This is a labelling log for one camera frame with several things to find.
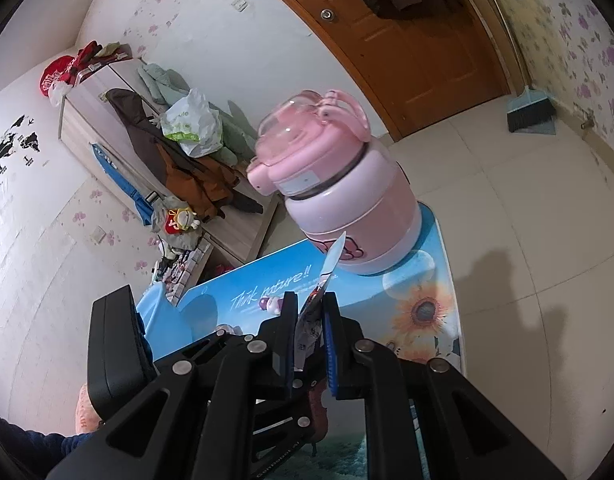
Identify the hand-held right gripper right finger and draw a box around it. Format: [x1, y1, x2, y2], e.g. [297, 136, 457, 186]
[322, 292, 570, 480]

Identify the black world map decal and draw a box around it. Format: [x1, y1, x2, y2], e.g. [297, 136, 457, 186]
[0, 115, 42, 171]

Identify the brown wooden door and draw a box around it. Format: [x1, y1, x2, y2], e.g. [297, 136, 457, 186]
[237, 0, 512, 143]

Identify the low tiled shelf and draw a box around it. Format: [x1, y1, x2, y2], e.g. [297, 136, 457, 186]
[152, 240, 212, 306]

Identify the pile of shelf clutter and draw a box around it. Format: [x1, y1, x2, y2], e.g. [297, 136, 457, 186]
[152, 237, 210, 301]

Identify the folded clothes pile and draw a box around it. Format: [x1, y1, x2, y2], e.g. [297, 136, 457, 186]
[74, 40, 134, 72]

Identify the brown orange jacket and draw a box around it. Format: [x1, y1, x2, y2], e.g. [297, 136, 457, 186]
[104, 87, 264, 221]

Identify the large pink water jug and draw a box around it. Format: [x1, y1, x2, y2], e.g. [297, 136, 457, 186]
[246, 89, 422, 276]

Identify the pale green garment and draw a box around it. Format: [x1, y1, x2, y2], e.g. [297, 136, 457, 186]
[137, 61, 260, 166]

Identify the small pink white toy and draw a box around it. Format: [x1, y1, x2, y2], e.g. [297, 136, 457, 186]
[257, 296, 286, 317]

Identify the person's left forearm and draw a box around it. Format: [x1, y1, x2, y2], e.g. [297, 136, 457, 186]
[0, 406, 95, 480]

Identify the light wooden wardrobe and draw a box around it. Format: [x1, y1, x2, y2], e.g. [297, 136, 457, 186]
[58, 42, 282, 266]

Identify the white green plastic bag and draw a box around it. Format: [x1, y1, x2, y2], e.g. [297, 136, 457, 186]
[159, 87, 224, 157]

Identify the blue strap bag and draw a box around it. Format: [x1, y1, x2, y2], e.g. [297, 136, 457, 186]
[89, 141, 158, 226]

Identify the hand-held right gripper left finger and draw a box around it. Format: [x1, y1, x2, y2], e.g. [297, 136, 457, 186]
[46, 291, 302, 480]

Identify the red white plush doll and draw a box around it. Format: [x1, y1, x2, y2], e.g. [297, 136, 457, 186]
[162, 207, 202, 236]

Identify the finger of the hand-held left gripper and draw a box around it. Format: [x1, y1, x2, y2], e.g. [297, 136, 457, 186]
[152, 326, 260, 363]
[252, 375, 318, 480]

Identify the scenic printed table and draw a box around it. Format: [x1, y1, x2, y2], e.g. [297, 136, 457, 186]
[177, 201, 468, 480]

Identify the spicy snack packet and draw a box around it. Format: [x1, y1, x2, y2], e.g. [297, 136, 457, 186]
[293, 231, 348, 368]

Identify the light blue plastic basin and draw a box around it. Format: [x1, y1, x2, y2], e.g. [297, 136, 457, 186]
[136, 282, 198, 358]

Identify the blue grey broom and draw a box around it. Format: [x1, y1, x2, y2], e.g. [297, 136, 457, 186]
[477, 0, 556, 135]

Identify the grey fabric bag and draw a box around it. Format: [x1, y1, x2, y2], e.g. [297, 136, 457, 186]
[149, 195, 202, 253]

